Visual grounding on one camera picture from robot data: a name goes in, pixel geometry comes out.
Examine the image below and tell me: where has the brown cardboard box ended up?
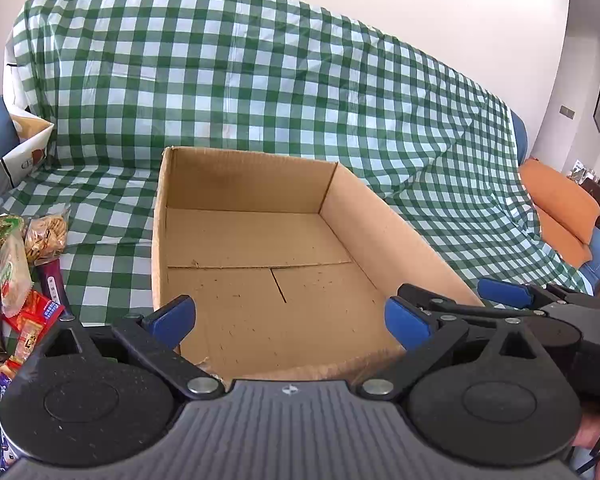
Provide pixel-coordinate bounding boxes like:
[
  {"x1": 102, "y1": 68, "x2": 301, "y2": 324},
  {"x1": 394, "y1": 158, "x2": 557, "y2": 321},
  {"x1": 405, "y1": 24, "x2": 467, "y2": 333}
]
[{"x1": 151, "y1": 148, "x2": 478, "y2": 382}]

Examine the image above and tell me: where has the green checkered cloth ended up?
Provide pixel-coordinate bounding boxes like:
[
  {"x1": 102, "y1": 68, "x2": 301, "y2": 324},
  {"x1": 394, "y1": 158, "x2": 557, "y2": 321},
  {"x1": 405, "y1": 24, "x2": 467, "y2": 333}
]
[{"x1": 0, "y1": 0, "x2": 595, "y2": 470}]

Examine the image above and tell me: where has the wall light switch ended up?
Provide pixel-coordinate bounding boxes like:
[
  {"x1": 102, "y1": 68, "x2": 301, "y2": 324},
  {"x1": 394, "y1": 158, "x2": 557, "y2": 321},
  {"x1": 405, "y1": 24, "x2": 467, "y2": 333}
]
[{"x1": 559, "y1": 105, "x2": 574, "y2": 119}]

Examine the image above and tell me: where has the purple candy pack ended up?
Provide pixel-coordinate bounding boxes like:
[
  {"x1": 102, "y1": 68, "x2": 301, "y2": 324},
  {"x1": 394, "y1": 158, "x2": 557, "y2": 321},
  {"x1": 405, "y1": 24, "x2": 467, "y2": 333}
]
[{"x1": 35, "y1": 259, "x2": 72, "y2": 314}]

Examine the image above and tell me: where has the person right hand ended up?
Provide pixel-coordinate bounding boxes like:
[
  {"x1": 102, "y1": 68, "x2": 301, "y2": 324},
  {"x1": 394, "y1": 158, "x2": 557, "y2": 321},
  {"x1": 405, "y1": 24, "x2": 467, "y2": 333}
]
[{"x1": 573, "y1": 413, "x2": 600, "y2": 480}]

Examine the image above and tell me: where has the white green sachima pack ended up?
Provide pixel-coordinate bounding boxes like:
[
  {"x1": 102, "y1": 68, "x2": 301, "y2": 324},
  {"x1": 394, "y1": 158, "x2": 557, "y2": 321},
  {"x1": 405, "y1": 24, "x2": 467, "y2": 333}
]
[{"x1": 0, "y1": 232, "x2": 33, "y2": 318}]

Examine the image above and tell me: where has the clear bag of biscuits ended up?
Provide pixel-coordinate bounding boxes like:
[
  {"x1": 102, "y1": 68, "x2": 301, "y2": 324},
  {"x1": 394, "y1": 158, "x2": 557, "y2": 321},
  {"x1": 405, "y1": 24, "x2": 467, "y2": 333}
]
[{"x1": 24, "y1": 214, "x2": 68, "y2": 264}]

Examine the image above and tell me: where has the red chip packet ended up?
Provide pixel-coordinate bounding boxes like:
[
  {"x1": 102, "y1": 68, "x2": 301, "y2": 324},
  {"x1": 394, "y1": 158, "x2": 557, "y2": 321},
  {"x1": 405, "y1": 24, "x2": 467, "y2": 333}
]
[{"x1": 5, "y1": 289, "x2": 65, "y2": 365}]

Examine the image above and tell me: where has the white paper bag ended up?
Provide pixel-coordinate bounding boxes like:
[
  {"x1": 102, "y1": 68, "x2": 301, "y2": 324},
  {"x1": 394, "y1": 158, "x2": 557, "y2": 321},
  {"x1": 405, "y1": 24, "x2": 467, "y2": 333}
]
[{"x1": 0, "y1": 36, "x2": 54, "y2": 201}]

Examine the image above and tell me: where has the orange cushion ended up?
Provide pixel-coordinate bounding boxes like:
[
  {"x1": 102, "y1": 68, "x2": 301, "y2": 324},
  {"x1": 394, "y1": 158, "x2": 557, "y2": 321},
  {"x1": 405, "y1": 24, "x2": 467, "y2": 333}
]
[{"x1": 519, "y1": 158, "x2": 600, "y2": 269}]

